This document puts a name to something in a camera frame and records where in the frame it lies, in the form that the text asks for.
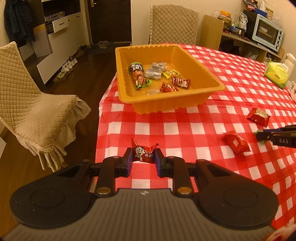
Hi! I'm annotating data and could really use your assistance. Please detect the red cartoon face snack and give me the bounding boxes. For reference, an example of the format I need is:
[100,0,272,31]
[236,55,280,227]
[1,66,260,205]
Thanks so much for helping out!
[131,138,159,163]

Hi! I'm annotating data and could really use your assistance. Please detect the clear beige candy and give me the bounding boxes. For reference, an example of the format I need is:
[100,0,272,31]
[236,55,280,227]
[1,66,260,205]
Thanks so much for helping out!
[147,89,160,95]

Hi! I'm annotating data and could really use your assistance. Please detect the shiny red orange snack pack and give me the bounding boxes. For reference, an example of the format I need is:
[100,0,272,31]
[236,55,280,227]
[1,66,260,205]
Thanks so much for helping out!
[159,82,179,92]

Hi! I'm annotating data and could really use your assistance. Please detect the small dark red candy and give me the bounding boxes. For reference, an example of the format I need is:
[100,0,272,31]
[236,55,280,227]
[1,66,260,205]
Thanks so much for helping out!
[171,76,191,89]

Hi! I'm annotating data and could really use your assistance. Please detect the long orange green snack pack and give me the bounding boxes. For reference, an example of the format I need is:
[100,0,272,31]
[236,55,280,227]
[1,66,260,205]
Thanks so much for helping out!
[132,70,151,89]

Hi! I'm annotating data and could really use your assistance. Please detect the yellow green candy pack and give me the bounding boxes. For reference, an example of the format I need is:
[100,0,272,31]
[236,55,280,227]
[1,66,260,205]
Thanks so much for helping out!
[162,69,180,79]

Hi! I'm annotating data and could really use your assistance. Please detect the silver clear snack packet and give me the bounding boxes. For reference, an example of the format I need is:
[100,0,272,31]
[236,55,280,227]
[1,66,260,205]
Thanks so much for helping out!
[144,62,167,80]

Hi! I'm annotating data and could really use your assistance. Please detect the dark blue green snack pack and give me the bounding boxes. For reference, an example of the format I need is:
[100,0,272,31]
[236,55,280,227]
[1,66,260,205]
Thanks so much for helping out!
[128,62,144,73]

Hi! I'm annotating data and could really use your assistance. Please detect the red pillow snack pack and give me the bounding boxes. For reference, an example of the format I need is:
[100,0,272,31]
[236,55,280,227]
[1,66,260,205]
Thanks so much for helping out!
[224,131,250,154]

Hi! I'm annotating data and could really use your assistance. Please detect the red white checkered tablecloth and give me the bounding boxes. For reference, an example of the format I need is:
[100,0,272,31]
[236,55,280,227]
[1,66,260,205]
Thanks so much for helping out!
[95,45,295,228]

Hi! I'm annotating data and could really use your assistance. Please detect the white mug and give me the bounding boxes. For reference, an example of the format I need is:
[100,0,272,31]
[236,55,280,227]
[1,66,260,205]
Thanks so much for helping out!
[289,81,296,102]

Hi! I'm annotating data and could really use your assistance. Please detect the green tissue pack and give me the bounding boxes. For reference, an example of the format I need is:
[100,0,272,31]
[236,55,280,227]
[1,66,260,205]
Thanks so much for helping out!
[264,61,288,89]

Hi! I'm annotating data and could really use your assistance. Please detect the white thermos bottle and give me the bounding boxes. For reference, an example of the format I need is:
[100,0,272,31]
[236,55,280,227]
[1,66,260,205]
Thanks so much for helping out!
[283,53,295,80]

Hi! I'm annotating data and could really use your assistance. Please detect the beige quilted chair left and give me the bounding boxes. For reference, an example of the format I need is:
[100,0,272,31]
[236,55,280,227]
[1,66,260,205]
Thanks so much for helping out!
[1,42,91,172]

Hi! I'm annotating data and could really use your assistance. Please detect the beige quilted chair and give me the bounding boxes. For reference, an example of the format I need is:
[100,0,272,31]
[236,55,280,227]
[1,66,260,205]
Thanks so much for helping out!
[149,4,199,45]
[1,42,91,172]

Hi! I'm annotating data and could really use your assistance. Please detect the orange plastic tray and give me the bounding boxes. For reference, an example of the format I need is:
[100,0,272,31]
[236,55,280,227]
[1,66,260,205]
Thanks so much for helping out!
[115,44,225,114]

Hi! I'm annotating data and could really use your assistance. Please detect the light blue toaster oven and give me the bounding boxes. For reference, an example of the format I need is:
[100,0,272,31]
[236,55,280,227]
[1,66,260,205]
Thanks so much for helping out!
[252,14,284,52]

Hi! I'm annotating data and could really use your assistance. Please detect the shoes on floor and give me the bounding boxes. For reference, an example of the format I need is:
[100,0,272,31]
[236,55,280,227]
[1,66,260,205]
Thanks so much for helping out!
[53,56,78,82]

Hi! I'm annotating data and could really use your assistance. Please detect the wooden shelf unit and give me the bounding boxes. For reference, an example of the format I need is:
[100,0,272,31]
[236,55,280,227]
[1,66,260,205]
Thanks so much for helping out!
[200,15,285,62]

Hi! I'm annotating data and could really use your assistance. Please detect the glass jar orange lid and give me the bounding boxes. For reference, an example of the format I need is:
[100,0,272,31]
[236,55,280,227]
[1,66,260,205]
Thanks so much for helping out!
[218,11,232,32]

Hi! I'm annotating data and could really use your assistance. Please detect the beige quilted chair far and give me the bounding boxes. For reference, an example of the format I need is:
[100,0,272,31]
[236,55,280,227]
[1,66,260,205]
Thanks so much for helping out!
[149,4,199,45]

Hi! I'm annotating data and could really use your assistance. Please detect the dark entrance door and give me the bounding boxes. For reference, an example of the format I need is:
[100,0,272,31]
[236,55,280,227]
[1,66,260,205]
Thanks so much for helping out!
[87,0,132,44]

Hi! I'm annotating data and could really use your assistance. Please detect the white cabinet with drawer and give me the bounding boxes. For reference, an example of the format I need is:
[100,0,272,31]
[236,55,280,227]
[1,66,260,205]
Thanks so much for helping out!
[29,1,86,85]

